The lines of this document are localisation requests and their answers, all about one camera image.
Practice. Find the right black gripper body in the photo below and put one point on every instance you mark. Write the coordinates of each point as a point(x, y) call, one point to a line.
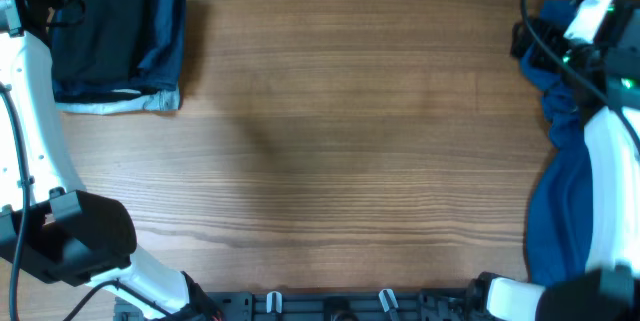
point(577, 53)

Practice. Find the black polo shirt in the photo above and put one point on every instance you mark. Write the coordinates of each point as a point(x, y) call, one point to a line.
point(105, 47)

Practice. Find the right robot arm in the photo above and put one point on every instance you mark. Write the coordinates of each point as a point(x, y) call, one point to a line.
point(609, 287)

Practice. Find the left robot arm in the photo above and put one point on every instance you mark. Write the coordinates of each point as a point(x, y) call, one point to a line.
point(52, 227)

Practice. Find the folded dark blue shorts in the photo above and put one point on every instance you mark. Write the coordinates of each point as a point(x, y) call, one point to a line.
point(161, 48)

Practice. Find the folded light denim garment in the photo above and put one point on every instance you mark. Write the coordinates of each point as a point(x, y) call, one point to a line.
point(165, 100)

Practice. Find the blue polo shirt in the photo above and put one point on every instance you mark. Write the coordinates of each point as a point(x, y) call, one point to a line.
point(559, 224)

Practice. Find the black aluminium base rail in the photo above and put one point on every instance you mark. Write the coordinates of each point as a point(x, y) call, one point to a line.
point(425, 305)

